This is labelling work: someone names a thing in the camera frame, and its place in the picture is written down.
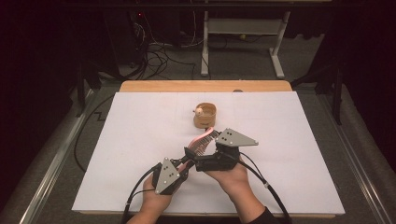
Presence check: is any tangle of floor cables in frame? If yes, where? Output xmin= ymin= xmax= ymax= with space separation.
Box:
xmin=133 ymin=20 xmax=198 ymax=80

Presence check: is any person's left hand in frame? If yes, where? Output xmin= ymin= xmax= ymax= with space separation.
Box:
xmin=141 ymin=177 xmax=174 ymax=209

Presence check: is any metal floor rail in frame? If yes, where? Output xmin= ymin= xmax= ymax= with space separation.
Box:
xmin=317 ymin=92 xmax=396 ymax=224
xmin=18 ymin=88 xmax=95 ymax=224

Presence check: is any white table sheet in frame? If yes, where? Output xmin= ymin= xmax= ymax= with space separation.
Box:
xmin=72 ymin=91 xmax=346 ymax=216

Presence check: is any person's right hand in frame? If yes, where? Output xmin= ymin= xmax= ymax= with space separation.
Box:
xmin=204 ymin=161 xmax=254 ymax=203

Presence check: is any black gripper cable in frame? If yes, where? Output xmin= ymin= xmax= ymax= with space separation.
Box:
xmin=236 ymin=151 xmax=293 ymax=224
xmin=120 ymin=162 xmax=163 ymax=224

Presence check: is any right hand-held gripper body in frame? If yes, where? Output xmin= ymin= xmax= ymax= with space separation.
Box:
xmin=205 ymin=127 xmax=260 ymax=173

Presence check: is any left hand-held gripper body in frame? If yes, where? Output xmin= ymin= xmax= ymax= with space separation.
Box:
xmin=151 ymin=157 xmax=191 ymax=196

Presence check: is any long black floor cable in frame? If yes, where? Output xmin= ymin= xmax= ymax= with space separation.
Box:
xmin=74 ymin=94 xmax=115 ymax=174

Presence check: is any dark metal stand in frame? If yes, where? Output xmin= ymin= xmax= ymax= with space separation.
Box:
xmin=76 ymin=62 xmax=103 ymax=118
xmin=290 ymin=62 xmax=344 ymax=126

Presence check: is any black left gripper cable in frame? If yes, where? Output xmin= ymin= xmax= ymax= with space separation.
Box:
xmin=120 ymin=162 xmax=163 ymax=224

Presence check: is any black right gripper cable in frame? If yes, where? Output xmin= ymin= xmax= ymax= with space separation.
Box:
xmin=236 ymin=151 xmax=293 ymax=224

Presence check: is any white metal desk frame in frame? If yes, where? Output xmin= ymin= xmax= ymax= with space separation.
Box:
xmin=200 ymin=10 xmax=292 ymax=79

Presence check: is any pink hairbrush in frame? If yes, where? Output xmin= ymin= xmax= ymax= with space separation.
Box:
xmin=177 ymin=126 xmax=220 ymax=174

